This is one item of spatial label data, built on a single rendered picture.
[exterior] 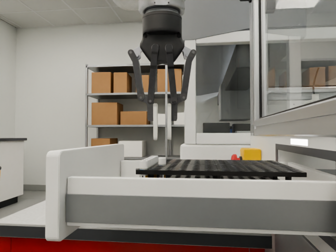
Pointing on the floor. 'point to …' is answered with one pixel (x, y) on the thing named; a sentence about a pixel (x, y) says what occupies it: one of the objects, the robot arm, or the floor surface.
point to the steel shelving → (130, 98)
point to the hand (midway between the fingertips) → (162, 121)
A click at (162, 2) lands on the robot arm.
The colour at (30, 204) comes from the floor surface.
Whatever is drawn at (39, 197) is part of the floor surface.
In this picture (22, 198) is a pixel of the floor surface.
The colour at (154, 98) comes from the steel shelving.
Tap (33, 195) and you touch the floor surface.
